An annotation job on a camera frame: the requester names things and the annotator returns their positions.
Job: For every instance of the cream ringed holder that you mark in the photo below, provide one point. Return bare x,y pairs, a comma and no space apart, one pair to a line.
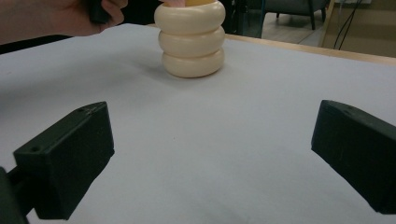
191,40

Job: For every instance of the dark green stand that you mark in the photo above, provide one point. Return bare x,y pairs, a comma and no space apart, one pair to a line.
247,17

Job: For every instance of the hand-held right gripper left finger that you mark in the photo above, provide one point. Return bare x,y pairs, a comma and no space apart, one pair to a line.
68,158

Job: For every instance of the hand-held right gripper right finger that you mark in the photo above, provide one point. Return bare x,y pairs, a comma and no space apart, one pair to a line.
358,149

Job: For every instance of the pink hairbrush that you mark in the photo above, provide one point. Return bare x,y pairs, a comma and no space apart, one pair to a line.
175,2

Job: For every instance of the grey armchair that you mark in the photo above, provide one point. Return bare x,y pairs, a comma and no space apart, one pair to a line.
295,7

